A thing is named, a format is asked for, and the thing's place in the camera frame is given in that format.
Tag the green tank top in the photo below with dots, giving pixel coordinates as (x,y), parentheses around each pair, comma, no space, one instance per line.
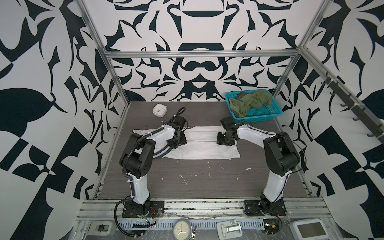
(243,102)

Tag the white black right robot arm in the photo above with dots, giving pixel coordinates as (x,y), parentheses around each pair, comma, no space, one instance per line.
(281,158)

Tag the aluminium cage frame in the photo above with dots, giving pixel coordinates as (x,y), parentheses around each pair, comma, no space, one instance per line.
(197,51)

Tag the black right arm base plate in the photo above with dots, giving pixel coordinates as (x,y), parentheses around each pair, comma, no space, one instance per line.
(264,208)

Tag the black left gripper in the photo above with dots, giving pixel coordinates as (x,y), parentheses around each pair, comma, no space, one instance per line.
(173,145)

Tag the round analog clock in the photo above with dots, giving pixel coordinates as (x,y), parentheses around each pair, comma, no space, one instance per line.
(182,230)

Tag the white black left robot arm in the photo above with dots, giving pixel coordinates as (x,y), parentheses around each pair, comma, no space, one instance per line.
(138,155)

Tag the black wall hook rail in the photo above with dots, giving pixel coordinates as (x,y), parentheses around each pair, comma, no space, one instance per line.
(350,102)

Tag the white digital display device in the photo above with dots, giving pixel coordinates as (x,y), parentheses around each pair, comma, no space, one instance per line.
(309,229)

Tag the teal plastic basket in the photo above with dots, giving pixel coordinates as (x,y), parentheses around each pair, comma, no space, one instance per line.
(264,113)

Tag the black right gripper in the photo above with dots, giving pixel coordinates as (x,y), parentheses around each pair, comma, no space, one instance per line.
(219,140)

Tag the grey switch box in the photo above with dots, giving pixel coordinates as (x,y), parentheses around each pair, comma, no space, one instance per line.
(101,228)

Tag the white plastic latch device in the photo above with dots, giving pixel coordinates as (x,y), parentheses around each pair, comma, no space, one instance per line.
(229,230)

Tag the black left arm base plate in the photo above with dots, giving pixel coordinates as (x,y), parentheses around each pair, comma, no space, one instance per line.
(149,209)

